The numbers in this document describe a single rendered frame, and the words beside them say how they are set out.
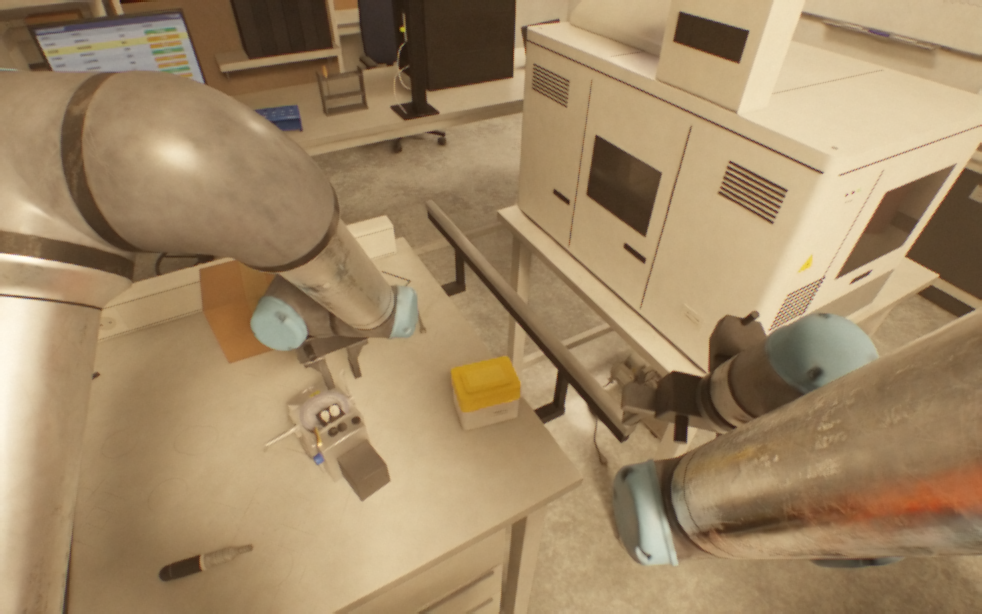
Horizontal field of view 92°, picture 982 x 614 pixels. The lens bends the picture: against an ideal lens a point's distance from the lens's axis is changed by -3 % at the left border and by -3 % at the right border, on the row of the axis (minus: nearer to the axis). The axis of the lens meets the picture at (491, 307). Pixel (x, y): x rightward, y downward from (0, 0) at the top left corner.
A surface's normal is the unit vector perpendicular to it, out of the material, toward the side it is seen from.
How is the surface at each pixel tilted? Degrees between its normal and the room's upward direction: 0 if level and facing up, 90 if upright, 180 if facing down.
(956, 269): 90
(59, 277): 100
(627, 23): 40
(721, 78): 90
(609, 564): 0
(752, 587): 0
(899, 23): 90
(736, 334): 24
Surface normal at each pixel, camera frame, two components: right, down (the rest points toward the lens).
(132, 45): 0.48, 0.54
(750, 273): -0.87, 0.32
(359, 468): 0.01, -0.74
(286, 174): 0.89, -0.03
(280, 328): -0.05, 0.66
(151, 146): 0.40, 0.11
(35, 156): -0.04, 0.21
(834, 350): 0.06, -0.40
